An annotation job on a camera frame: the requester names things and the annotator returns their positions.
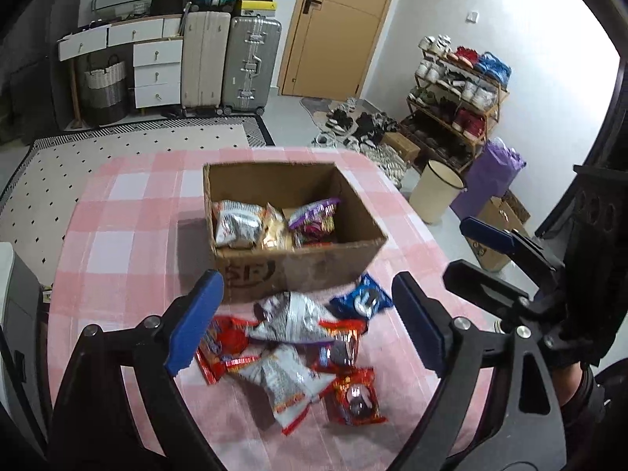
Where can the cream trash bin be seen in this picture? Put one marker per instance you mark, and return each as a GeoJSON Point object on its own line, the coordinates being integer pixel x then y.
{"type": "Point", "coordinates": [431, 196]}

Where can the wooden shoe rack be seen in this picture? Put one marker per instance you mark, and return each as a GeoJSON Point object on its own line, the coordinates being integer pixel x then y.
{"type": "Point", "coordinates": [493, 122]}

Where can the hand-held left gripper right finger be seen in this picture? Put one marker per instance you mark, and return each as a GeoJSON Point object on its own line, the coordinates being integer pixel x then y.
{"type": "Point", "coordinates": [417, 324]}

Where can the small brown carton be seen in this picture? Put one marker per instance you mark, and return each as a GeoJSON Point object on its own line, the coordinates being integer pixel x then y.
{"type": "Point", "coordinates": [400, 146]}

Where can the yellow black shoe box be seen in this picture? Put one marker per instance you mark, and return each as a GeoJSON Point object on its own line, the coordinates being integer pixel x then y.
{"type": "Point", "coordinates": [255, 8]}

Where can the black white patterned rug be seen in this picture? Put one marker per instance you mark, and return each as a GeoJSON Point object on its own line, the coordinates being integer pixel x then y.
{"type": "Point", "coordinates": [98, 157]}

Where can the beige suitcase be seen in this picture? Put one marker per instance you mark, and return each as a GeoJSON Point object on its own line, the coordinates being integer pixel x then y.
{"type": "Point", "coordinates": [206, 59]}

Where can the brown cardboard box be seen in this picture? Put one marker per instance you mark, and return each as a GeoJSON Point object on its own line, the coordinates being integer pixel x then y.
{"type": "Point", "coordinates": [304, 265]}

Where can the gold snack packet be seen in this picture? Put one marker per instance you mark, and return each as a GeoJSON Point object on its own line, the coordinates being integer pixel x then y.
{"type": "Point", "coordinates": [275, 228]}

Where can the tan wooden door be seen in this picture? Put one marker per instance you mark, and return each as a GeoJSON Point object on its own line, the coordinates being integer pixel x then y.
{"type": "Point", "coordinates": [338, 29]}

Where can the purple bag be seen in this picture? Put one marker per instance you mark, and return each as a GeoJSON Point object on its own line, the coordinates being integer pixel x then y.
{"type": "Point", "coordinates": [485, 181]}

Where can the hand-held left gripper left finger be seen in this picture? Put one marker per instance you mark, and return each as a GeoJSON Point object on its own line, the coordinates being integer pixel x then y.
{"type": "Point", "coordinates": [194, 324]}

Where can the woven laundry basket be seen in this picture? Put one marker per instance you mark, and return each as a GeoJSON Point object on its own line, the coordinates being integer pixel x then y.
{"type": "Point", "coordinates": [105, 93]}

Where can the red cookie packet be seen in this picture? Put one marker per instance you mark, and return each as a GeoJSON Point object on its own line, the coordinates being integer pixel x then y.
{"type": "Point", "coordinates": [355, 397]}
{"type": "Point", "coordinates": [343, 343]}

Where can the white light switch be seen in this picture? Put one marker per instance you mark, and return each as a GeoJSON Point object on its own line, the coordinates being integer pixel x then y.
{"type": "Point", "coordinates": [472, 17]}

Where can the plain red snack packet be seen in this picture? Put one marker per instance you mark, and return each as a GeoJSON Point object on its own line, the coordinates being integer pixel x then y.
{"type": "Point", "coordinates": [225, 348]}

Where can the white orange snack packet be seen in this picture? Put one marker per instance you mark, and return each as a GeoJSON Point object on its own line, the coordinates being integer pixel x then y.
{"type": "Point", "coordinates": [284, 382]}

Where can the silver purple snack packet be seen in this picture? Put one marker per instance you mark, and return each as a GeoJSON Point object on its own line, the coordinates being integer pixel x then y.
{"type": "Point", "coordinates": [294, 319]}
{"type": "Point", "coordinates": [314, 216]}

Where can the blue cookie packet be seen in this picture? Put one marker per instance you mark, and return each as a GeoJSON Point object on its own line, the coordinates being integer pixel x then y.
{"type": "Point", "coordinates": [360, 299]}

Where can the pink checked tablecloth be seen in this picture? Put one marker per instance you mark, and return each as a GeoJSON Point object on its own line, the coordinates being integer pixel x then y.
{"type": "Point", "coordinates": [137, 206]}

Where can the pile of loose sneakers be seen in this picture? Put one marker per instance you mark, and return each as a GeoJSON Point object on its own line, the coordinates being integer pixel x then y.
{"type": "Point", "coordinates": [373, 127]}

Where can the rows of racked shoes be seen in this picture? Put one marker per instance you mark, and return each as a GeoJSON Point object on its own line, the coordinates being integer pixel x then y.
{"type": "Point", "coordinates": [493, 66]}

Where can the white desk with drawers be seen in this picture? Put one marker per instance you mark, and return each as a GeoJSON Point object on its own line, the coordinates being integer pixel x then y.
{"type": "Point", "coordinates": [157, 78]}

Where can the person's right forearm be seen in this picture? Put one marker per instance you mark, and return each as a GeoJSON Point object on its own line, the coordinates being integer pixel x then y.
{"type": "Point", "coordinates": [598, 412]}

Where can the silver suitcase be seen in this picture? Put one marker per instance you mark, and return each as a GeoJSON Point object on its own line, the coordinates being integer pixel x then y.
{"type": "Point", "coordinates": [250, 64]}

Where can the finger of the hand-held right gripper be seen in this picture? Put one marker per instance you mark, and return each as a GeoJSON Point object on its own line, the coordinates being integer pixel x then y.
{"type": "Point", "coordinates": [481, 282]}
{"type": "Point", "coordinates": [485, 229]}

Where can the cardboard box on floor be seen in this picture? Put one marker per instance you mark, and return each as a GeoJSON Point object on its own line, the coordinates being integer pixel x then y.
{"type": "Point", "coordinates": [495, 216]}

